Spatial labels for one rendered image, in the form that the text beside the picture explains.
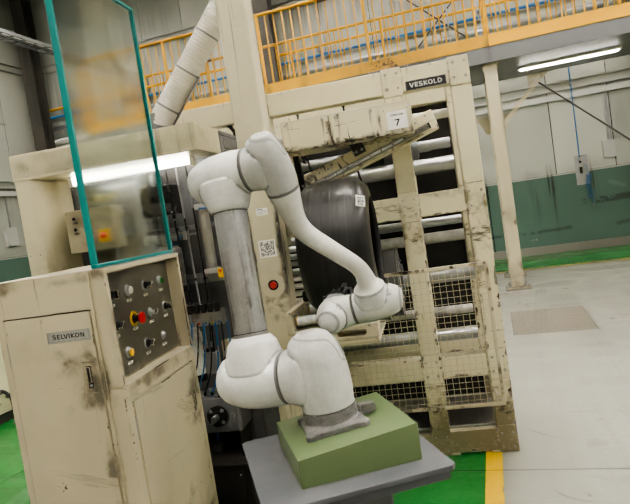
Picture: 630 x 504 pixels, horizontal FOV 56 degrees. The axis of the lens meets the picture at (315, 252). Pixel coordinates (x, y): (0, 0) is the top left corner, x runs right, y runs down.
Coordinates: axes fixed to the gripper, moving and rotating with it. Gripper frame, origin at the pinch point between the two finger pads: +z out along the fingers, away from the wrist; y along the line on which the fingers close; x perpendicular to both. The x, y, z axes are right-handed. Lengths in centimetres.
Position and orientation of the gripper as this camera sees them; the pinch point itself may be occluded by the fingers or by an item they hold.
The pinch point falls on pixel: (344, 288)
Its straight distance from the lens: 228.8
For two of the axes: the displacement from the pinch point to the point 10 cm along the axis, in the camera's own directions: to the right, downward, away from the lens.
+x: 1.7, 9.7, 1.8
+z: 1.7, -2.1, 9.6
